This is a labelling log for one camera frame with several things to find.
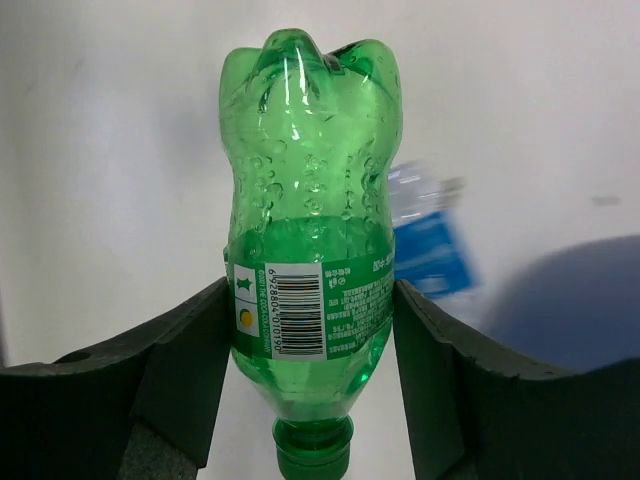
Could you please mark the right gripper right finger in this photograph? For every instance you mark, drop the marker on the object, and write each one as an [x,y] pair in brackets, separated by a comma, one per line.
[476,409]

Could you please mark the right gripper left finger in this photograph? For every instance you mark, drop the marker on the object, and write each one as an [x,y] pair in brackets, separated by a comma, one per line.
[141,405]

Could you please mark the blue label water bottle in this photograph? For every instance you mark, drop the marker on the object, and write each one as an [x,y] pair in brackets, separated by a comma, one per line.
[430,251]

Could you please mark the green plastic bottle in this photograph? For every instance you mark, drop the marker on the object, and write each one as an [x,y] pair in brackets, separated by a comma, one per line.
[310,137]

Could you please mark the blue plastic bin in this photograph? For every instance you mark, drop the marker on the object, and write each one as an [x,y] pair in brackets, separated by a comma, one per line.
[577,308]

